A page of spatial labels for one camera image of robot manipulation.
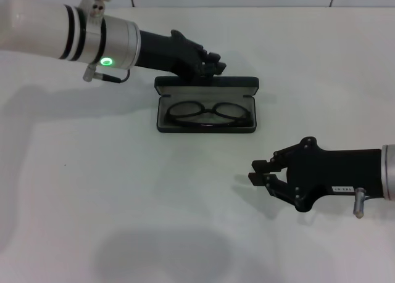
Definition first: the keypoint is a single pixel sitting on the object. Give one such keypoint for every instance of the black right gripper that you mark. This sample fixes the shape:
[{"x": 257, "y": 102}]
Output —
[{"x": 333, "y": 172}]

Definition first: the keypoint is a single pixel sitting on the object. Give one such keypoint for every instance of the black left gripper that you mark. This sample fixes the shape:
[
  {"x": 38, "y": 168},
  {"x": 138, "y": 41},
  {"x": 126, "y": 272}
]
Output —
[{"x": 166, "y": 53}]

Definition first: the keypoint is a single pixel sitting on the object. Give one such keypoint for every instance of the black glasses case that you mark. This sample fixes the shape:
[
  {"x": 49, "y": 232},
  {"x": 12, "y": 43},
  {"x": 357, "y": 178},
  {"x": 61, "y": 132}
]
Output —
[{"x": 206, "y": 81}]

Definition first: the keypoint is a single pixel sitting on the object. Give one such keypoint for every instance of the black glasses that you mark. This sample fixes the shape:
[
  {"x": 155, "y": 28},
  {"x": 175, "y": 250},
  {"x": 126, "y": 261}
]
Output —
[{"x": 211, "y": 111}]

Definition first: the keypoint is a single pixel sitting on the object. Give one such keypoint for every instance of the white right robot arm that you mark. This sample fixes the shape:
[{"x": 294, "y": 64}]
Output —
[{"x": 389, "y": 172}]

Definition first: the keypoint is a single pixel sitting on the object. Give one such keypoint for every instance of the bare silver left wrist connector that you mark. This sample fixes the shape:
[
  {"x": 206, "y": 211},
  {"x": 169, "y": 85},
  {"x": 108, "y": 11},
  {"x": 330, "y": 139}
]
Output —
[{"x": 98, "y": 9}]

